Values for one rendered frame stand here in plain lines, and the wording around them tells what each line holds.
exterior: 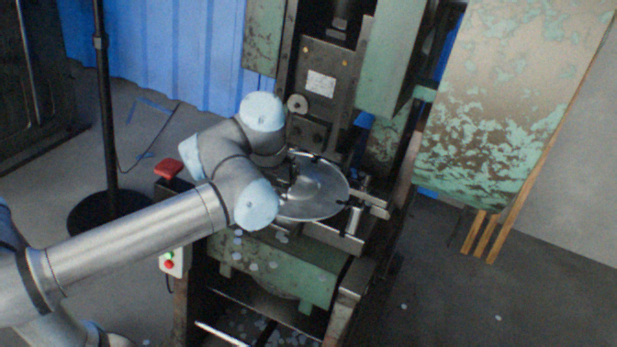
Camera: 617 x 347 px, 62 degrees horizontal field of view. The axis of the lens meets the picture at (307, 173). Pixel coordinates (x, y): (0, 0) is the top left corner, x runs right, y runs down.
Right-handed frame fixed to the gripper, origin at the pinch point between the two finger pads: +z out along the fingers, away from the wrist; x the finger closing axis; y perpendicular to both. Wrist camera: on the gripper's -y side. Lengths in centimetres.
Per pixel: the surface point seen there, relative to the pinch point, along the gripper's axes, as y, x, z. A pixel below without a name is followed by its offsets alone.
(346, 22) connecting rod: 3.8, 39.6, -19.2
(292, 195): 2.4, 8.2, 12.6
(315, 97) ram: 1.1, 27.0, -4.9
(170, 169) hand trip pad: -30.9, 3.1, 13.0
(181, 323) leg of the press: -23, -26, 60
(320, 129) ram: 4.9, 21.4, -0.5
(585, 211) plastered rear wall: 109, 101, 117
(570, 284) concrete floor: 112, 68, 128
